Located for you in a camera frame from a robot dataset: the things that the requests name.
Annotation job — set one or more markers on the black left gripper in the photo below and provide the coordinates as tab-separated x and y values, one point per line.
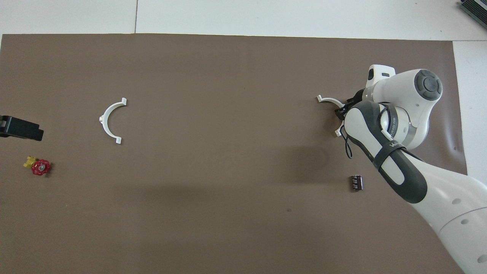
19	127

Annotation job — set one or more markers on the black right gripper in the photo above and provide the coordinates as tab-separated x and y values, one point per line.
354	99

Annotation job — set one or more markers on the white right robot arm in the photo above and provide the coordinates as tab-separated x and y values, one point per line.
403	91

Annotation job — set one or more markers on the red and yellow valve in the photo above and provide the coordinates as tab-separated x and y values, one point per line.
40	167

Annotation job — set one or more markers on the black cylindrical capacitor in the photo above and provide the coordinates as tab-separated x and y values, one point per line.
356	182

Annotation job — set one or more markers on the brown table mat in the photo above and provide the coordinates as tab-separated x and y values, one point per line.
213	171

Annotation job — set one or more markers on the grey ribbed device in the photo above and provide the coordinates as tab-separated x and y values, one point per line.
475	7

